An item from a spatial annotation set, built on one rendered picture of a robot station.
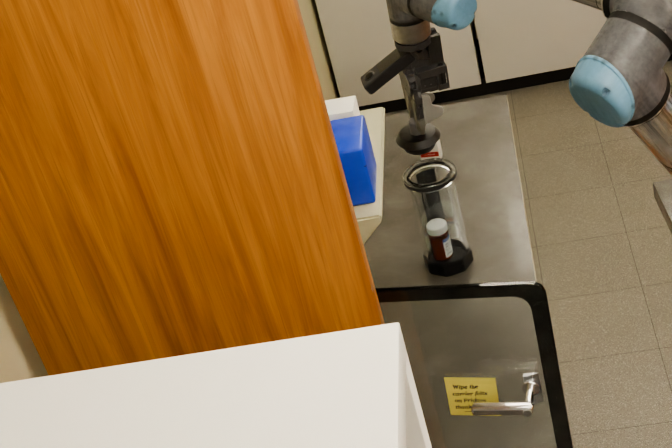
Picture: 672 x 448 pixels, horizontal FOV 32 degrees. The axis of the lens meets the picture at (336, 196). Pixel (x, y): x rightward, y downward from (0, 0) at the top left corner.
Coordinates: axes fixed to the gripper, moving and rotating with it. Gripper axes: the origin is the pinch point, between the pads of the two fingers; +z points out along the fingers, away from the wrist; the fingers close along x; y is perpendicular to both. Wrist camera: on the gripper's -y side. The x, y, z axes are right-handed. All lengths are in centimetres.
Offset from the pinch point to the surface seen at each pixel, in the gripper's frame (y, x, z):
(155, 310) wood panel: -56, -67, -28
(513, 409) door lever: -12, -83, -4
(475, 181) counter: 15.3, 16.5, 30.7
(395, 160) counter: 1.8, 37.0, 32.9
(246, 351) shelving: -44, -146, -87
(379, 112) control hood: -14, -39, -31
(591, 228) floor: 78, 103, 131
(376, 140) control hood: -17, -48, -31
